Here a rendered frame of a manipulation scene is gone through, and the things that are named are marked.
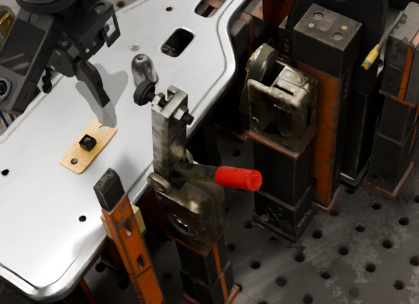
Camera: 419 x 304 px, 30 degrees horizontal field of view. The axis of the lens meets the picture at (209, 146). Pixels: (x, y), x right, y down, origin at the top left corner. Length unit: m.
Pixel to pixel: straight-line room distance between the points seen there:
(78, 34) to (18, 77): 0.08
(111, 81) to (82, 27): 0.09
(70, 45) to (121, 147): 0.22
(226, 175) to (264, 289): 0.44
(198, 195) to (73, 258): 0.17
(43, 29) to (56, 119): 0.26
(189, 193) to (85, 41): 0.21
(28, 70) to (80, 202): 0.23
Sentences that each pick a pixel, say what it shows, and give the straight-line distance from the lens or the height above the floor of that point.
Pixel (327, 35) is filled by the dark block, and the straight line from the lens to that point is 0.96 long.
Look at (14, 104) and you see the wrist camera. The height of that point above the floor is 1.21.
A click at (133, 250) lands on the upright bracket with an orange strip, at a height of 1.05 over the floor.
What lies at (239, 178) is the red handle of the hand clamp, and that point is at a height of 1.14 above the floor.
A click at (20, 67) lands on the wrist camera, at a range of 0.84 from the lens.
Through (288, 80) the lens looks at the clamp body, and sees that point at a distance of 0.98.
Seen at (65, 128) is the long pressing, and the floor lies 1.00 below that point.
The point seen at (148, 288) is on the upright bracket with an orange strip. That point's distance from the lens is 1.00.
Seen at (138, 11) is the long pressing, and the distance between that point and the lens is 1.17.
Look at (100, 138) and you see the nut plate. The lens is 1.04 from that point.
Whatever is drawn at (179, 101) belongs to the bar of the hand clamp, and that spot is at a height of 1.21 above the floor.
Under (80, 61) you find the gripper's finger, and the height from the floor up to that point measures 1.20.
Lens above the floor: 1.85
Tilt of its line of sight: 57 degrees down
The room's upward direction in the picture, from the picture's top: 9 degrees counter-clockwise
